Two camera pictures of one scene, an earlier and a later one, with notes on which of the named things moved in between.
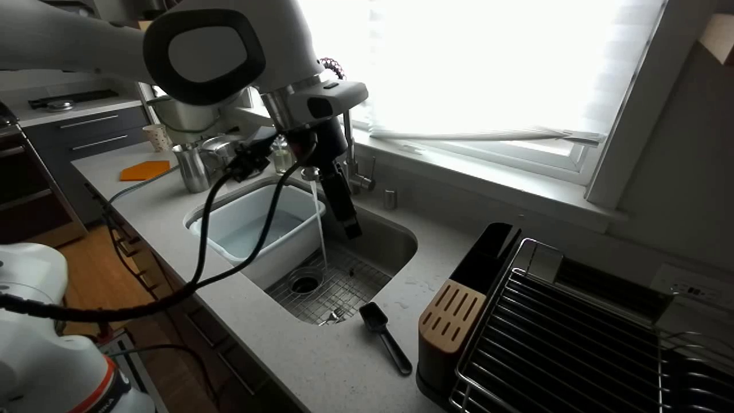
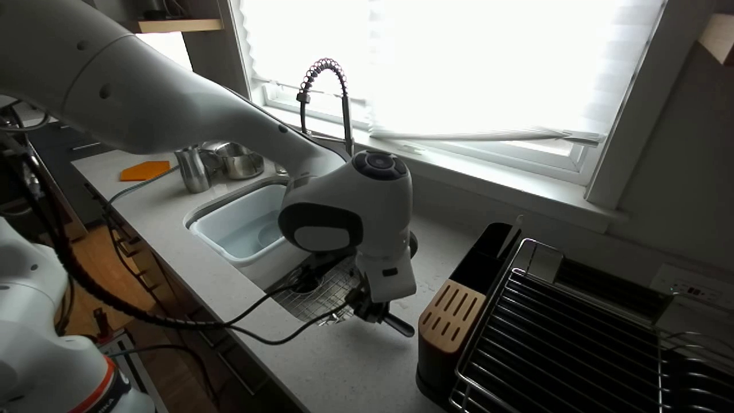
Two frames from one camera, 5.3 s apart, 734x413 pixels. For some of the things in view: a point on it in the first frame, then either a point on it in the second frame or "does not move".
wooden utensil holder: [453, 315] does not move
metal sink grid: [330, 291] does not move
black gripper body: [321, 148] -> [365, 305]
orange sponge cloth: [143, 170] does not move
